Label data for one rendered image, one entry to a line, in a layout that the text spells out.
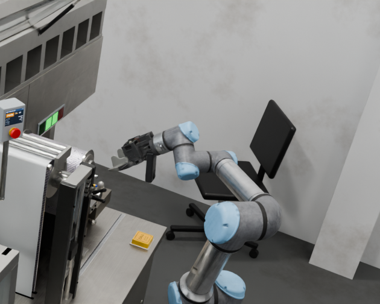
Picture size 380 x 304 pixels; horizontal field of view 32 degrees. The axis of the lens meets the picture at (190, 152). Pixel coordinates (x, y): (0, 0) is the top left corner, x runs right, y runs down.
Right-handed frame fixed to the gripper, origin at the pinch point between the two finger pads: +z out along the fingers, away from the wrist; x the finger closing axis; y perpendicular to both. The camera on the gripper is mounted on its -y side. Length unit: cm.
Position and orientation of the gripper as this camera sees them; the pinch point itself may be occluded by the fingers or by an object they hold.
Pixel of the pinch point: (114, 167)
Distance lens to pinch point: 239.7
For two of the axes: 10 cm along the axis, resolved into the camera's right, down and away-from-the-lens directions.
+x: -2.7, 4.0, -8.8
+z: -8.5, 3.3, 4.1
